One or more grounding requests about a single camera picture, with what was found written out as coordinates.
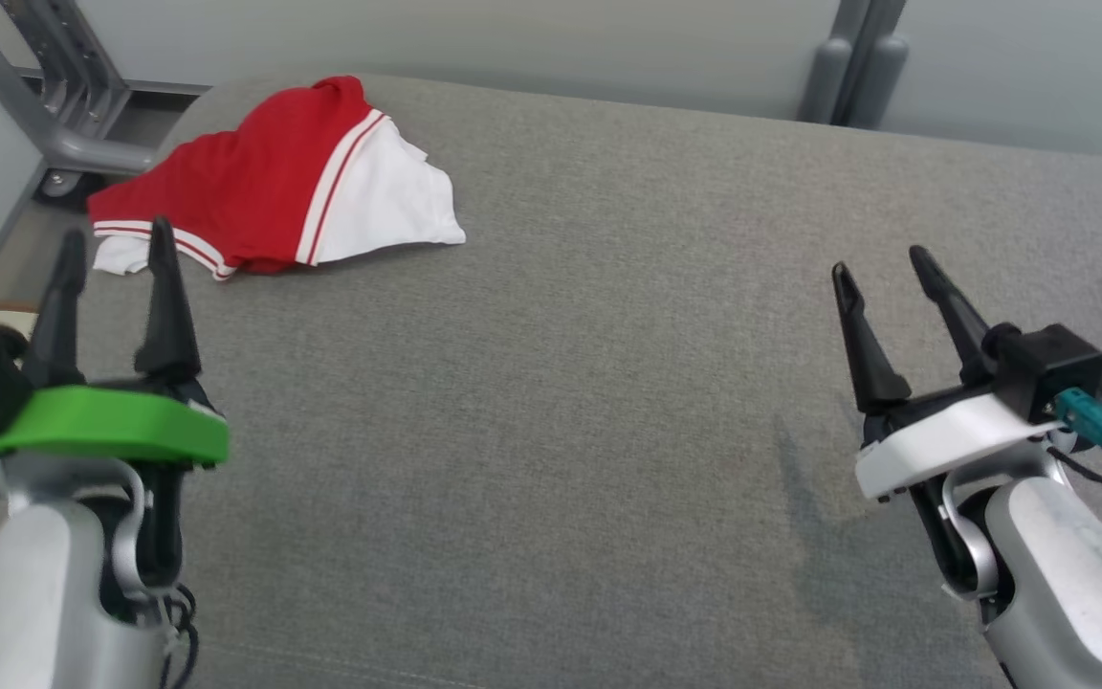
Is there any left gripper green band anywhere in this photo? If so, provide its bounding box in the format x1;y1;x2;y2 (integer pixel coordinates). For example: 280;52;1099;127
0;217;231;470

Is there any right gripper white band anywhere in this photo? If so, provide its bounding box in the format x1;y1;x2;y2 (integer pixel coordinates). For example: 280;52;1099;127
831;246;1070;503

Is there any red white numbered jersey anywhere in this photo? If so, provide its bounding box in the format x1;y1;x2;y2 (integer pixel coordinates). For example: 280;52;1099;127
87;75;468;283

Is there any grey metal partition frame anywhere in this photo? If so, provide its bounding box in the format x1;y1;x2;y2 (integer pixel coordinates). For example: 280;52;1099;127
0;0;214;207

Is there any grey partition post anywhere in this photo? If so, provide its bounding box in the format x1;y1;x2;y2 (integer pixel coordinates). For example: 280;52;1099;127
798;0;912;131

